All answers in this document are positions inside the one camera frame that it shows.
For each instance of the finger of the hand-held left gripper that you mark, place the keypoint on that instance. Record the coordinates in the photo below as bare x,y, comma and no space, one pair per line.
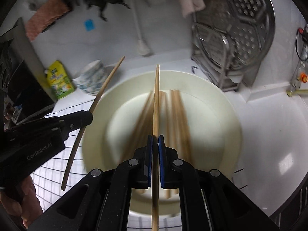
79,120

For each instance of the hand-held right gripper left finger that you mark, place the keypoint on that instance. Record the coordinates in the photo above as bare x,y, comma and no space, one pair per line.
149,156

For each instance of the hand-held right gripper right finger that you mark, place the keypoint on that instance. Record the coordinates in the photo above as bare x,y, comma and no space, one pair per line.
161,156

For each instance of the pile of wooden chopsticks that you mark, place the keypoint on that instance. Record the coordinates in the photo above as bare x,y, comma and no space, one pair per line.
178,125

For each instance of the single wooden chopstick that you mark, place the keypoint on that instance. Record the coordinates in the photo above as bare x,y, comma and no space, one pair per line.
156,101
108,81

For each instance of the white deep plate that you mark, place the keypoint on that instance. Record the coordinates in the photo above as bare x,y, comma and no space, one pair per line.
211,125

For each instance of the person's left hand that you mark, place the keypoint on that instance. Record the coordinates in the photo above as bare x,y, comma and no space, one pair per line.
30,197

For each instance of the white black checked cloth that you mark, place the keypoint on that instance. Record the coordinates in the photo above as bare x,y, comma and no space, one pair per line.
53,170

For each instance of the floral ceramic bowl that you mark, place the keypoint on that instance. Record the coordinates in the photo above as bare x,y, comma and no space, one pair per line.
86,72
93,83
92,91

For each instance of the colourful packets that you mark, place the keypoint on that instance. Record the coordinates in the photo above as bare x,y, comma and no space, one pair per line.
12,113

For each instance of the yellow seasoning pouch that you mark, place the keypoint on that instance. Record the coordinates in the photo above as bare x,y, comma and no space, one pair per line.
59,81

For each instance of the pale green stick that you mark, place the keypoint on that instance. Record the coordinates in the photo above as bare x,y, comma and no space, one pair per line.
298,92

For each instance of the orange capped bottle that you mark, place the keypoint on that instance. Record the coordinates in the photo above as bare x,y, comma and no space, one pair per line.
303,77

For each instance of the perforated steel steamer tray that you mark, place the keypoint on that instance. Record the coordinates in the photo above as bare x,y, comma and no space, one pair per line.
245,16

